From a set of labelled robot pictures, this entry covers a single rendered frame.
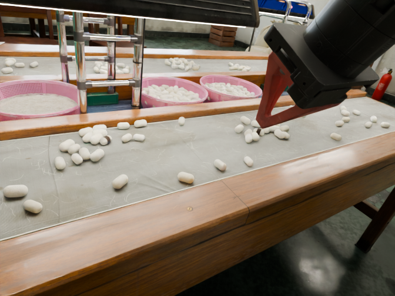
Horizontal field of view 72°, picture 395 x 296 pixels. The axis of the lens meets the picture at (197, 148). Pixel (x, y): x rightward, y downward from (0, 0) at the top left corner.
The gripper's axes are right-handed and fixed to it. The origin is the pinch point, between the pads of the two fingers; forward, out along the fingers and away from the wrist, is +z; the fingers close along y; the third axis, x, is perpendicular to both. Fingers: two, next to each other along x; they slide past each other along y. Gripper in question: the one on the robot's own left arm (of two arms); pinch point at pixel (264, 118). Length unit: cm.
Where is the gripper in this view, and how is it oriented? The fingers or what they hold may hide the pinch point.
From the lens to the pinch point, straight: 30.5
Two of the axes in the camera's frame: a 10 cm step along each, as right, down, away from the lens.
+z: -4.2, 5.3, 7.4
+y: -7.9, 1.9, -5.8
